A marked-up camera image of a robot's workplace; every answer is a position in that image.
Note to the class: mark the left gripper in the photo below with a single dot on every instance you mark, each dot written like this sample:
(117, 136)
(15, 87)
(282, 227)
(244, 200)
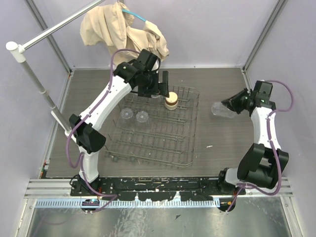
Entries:
(153, 89)

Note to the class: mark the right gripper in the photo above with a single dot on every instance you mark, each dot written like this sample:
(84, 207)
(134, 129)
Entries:
(231, 102)

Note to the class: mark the clear tall corner glass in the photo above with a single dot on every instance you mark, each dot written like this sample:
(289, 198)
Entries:
(218, 109)

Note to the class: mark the beige brown travel cup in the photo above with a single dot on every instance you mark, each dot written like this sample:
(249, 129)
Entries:
(171, 102)

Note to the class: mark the clear cup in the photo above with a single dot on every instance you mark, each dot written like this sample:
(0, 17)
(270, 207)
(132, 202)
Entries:
(142, 120)
(127, 118)

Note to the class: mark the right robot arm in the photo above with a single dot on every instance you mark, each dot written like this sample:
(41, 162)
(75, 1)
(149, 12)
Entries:
(262, 165)

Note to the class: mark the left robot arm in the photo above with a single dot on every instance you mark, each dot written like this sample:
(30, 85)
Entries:
(140, 73)

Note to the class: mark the beige cloth garment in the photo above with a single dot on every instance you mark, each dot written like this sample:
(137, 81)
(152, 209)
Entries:
(109, 24)

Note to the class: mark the teal clothes hanger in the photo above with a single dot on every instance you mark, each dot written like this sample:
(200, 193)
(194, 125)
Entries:
(134, 14)

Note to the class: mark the grey wire dish rack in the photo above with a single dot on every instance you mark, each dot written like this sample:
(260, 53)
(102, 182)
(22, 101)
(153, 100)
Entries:
(170, 137)

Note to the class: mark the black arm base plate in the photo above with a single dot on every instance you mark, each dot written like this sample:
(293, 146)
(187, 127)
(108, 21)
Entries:
(152, 188)

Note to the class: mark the metal garment rail stand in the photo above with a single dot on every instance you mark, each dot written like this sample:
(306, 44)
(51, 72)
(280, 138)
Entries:
(31, 75)

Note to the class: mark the aluminium frame rail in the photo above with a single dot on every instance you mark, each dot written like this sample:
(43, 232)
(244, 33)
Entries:
(43, 188)

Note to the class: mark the grey slotted cable duct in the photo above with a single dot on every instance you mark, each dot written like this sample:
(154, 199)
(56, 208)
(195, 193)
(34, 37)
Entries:
(94, 203)

